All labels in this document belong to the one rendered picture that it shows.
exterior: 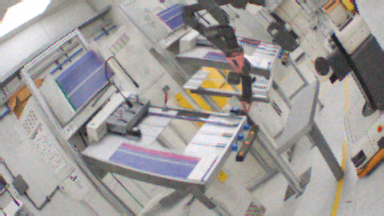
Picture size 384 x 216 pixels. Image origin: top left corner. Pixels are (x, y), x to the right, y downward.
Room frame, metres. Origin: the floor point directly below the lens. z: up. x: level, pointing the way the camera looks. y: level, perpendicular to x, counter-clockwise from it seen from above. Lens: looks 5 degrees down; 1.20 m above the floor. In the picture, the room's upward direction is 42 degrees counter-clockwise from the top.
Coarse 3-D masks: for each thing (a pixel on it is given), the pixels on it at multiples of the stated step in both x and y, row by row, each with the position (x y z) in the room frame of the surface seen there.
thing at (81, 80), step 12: (84, 60) 2.79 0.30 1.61; (96, 60) 2.88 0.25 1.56; (72, 72) 2.65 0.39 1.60; (84, 72) 2.73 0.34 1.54; (96, 72) 2.82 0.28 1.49; (108, 72) 2.90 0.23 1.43; (60, 84) 2.50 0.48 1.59; (72, 84) 2.59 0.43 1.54; (84, 84) 2.67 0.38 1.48; (96, 84) 2.76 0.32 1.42; (72, 96) 2.53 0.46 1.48; (84, 96) 2.61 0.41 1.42
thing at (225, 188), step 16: (224, 176) 2.81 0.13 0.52; (208, 192) 2.62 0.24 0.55; (224, 192) 2.71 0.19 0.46; (240, 192) 2.81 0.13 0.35; (144, 208) 3.04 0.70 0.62; (160, 208) 2.74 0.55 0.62; (176, 208) 2.47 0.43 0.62; (192, 208) 2.44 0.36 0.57; (240, 208) 2.70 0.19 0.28; (256, 208) 2.81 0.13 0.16
